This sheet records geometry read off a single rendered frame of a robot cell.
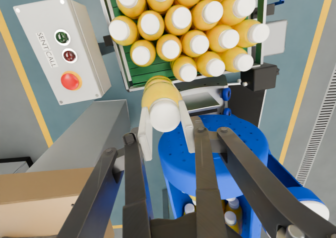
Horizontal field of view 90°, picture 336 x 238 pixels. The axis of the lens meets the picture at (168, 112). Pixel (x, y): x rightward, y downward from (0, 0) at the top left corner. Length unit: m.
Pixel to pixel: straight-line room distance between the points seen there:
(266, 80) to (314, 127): 1.84
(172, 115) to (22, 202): 0.55
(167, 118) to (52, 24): 0.30
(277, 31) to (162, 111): 0.60
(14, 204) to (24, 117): 1.41
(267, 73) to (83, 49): 0.49
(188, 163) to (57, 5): 0.41
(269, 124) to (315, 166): 0.95
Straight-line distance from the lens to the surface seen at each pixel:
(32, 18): 0.44
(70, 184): 0.64
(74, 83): 0.42
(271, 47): 0.74
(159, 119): 0.21
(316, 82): 2.14
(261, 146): 0.45
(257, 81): 0.57
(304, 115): 2.23
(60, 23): 0.42
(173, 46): 0.40
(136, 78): 0.60
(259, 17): 0.59
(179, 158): 0.42
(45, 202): 0.65
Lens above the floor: 1.48
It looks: 66 degrees down
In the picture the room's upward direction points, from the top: 171 degrees clockwise
